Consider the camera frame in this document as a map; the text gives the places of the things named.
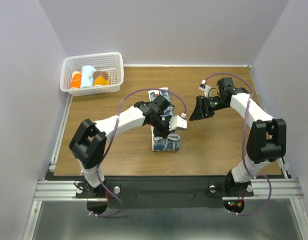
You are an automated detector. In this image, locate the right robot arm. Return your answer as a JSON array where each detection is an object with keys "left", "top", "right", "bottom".
[{"left": 189, "top": 76, "right": 286, "bottom": 195}]

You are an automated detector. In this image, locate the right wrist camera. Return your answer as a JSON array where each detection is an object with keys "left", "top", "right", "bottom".
[{"left": 199, "top": 80, "right": 212, "bottom": 98}]

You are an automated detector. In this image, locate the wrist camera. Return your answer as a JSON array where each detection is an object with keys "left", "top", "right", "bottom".
[
  {"left": 199, "top": 80, "right": 212, "bottom": 98},
  {"left": 169, "top": 113, "right": 187, "bottom": 132}
]

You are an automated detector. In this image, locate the blue white patterned towel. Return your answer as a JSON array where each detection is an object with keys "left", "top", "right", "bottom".
[{"left": 148, "top": 87, "right": 181, "bottom": 152}]

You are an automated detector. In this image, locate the yellow brown rolled towel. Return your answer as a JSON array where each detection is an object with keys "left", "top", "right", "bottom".
[{"left": 93, "top": 70, "right": 110, "bottom": 87}]

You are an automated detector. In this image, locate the aluminium frame rail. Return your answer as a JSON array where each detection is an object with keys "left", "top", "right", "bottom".
[{"left": 24, "top": 110, "right": 305, "bottom": 240}]

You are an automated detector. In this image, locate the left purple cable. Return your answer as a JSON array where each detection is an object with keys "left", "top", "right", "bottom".
[{"left": 87, "top": 88, "right": 188, "bottom": 218}]

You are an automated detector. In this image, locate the white plastic basket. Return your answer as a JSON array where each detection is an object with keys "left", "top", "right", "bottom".
[{"left": 60, "top": 52, "right": 124, "bottom": 96}]

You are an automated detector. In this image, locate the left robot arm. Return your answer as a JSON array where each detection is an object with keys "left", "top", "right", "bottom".
[{"left": 69, "top": 95, "right": 171, "bottom": 197}]

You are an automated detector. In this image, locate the purple cable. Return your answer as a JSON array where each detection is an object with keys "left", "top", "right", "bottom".
[
  {"left": 200, "top": 72, "right": 272, "bottom": 216},
  {"left": 87, "top": 88, "right": 188, "bottom": 218}
]

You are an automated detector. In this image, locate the light blue rolled towel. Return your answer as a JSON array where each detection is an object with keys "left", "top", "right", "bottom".
[{"left": 80, "top": 65, "right": 96, "bottom": 88}]

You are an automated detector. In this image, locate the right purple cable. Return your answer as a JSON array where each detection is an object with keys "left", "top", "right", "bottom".
[{"left": 200, "top": 72, "right": 272, "bottom": 216}]

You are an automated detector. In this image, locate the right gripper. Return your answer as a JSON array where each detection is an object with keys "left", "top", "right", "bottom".
[{"left": 189, "top": 95, "right": 229, "bottom": 121}]

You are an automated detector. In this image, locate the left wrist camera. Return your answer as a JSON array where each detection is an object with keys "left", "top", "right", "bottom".
[{"left": 169, "top": 113, "right": 187, "bottom": 132}]

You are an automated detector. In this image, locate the orange rolled towel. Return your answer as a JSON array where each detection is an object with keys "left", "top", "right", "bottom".
[{"left": 70, "top": 71, "right": 82, "bottom": 90}]

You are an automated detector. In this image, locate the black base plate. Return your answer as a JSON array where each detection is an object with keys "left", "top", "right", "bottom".
[{"left": 74, "top": 175, "right": 253, "bottom": 212}]

